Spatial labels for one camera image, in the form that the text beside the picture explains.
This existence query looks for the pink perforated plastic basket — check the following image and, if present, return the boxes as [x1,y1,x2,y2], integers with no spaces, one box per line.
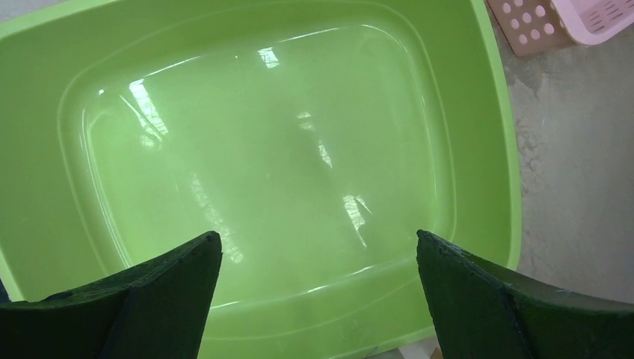
[486,0,633,57]

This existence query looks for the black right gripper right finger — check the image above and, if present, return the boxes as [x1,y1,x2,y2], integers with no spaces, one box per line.
[416,230,633,358]

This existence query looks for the green plastic tray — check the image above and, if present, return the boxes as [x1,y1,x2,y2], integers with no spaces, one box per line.
[1,1,521,358]

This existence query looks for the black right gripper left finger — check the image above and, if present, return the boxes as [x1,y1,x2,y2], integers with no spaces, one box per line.
[1,231,223,358]

